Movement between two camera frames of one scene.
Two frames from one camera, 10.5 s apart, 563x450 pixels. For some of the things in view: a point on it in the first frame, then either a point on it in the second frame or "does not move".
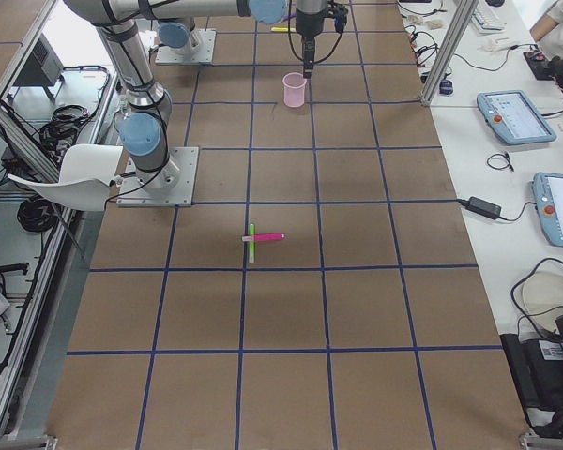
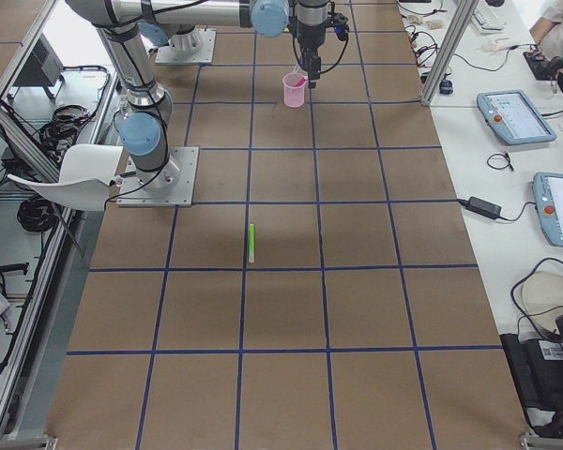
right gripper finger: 307,64 to 313,74
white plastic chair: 87,172 does not move
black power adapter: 481,206 does not move
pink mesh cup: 294,84 does not move
